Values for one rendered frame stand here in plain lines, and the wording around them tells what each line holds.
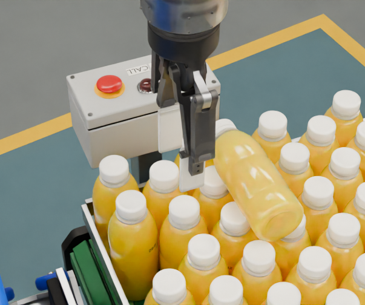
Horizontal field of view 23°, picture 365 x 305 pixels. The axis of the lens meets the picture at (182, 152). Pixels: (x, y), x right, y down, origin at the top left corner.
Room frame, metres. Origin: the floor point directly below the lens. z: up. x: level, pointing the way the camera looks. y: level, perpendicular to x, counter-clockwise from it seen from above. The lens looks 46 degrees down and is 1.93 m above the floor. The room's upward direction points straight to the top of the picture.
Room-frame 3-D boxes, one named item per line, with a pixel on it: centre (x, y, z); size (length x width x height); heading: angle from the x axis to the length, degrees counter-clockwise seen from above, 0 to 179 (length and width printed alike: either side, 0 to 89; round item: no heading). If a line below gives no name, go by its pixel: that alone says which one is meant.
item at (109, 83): (0.93, 0.10, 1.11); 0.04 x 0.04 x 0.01
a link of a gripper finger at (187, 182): (0.70, -0.01, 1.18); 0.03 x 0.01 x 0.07; 112
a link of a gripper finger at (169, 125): (0.76, 0.01, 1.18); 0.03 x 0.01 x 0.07; 112
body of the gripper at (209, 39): (0.73, 0.00, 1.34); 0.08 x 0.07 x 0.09; 22
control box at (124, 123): (0.95, 0.06, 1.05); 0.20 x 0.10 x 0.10; 112
